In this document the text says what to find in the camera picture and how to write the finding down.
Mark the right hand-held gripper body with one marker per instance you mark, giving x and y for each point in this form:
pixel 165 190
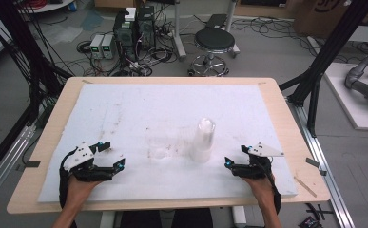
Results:
pixel 261 150

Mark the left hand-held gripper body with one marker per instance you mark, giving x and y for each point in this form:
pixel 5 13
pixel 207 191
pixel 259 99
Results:
pixel 80 156

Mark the stack of translucent plastic cups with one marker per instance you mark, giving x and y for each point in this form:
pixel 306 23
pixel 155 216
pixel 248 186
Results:
pixel 203 142

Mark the clear disposable cup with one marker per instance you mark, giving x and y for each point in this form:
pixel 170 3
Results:
pixel 158 148

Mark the person's left hand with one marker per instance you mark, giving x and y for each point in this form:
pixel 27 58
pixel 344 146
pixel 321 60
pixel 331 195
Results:
pixel 80 191

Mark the person's right hand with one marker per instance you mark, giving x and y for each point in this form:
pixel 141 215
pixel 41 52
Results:
pixel 262 191

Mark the wooden table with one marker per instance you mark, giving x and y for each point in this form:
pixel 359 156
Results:
pixel 58 120

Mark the grey tape strip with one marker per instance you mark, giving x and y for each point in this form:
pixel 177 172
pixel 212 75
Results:
pixel 32 164
pixel 313 163

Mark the thin wooden stick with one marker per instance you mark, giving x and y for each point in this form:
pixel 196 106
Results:
pixel 305 186

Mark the person's dark legs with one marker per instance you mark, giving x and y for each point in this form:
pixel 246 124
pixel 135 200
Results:
pixel 165 220

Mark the white foam mat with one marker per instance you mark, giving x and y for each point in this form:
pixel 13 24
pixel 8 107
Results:
pixel 172 104

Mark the grey bench power supply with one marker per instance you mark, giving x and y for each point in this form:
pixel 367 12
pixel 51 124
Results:
pixel 96 46
pixel 108 47

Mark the white floor board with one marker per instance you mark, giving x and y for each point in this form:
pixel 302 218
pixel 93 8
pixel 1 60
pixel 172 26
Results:
pixel 349 101

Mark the black computer tower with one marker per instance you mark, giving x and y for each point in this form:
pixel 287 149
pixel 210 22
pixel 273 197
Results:
pixel 124 34
pixel 145 30

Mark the black round stool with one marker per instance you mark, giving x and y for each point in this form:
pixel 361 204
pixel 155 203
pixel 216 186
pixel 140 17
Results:
pixel 215 38

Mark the grey desk leg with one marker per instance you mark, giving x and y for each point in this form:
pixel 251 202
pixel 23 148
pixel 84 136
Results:
pixel 232 19
pixel 178 31

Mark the flat black laptop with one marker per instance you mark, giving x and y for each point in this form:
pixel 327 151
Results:
pixel 216 20

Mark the small white box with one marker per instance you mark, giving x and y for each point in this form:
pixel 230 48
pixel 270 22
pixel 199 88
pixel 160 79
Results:
pixel 130 14

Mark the cardboard box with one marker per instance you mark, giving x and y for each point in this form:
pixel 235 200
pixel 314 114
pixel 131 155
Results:
pixel 318 15

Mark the aluminium rail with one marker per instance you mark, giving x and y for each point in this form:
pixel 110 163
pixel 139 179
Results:
pixel 324 164
pixel 7 158

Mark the black metal frame stand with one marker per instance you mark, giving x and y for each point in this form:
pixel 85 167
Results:
pixel 330 47
pixel 23 47

